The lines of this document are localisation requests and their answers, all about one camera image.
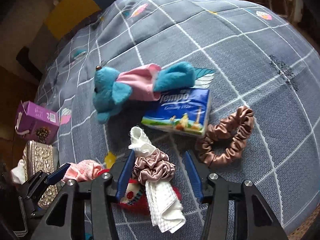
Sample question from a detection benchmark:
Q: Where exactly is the pink towel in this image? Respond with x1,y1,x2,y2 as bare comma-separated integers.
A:
62,160,103,183

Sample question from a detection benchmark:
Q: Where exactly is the red fuzzy sock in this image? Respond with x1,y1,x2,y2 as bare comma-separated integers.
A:
97,168,182,215

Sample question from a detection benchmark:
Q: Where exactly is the white waffle cloth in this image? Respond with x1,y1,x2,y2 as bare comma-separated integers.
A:
129,126,185,233

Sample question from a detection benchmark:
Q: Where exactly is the mauve satin scrunchie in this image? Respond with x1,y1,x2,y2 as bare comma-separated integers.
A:
132,148,176,185

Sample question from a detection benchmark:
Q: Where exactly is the brown satin scrunchie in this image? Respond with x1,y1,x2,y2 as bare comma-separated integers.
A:
195,106,254,167

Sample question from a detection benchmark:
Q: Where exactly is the blue Tempo tissue pack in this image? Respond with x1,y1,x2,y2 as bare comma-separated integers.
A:
141,88,211,137

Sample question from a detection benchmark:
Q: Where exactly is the blue pink plush toy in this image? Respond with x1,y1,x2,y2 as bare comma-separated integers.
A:
93,62,196,124

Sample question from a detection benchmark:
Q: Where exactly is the ornate gold tissue box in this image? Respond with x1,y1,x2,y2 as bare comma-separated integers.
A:
23,140,61,209

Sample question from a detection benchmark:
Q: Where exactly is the purple cardboard box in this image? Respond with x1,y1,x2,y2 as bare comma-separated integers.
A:
15,101,60,145

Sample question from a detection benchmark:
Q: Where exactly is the grey checked bed quilt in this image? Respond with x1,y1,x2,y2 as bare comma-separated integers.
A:
36,0,319,233

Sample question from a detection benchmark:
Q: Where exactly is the multicolour headboard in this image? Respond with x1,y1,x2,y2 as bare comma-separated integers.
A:
1,0,115,80

